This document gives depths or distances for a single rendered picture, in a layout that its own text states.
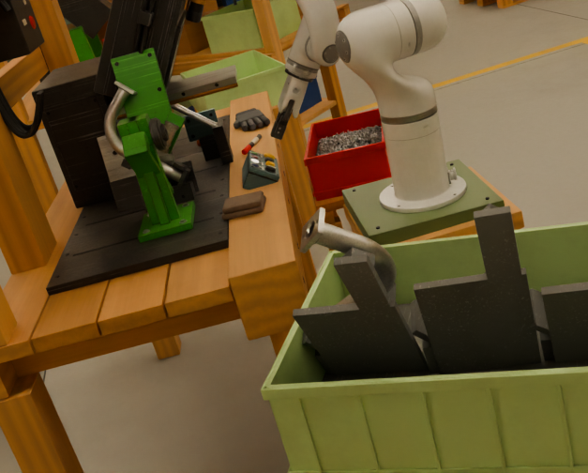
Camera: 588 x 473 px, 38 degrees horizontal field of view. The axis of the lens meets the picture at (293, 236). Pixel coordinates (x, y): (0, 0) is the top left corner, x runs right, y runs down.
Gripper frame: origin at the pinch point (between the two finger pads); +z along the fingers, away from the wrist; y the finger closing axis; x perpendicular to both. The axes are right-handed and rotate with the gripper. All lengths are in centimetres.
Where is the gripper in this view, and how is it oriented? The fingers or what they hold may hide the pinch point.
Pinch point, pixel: (278, 129)
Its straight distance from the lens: 221.5
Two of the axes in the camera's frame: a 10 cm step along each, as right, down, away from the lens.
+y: -0.7, -3.8, 9.2
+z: -3.5, 8.7, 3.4
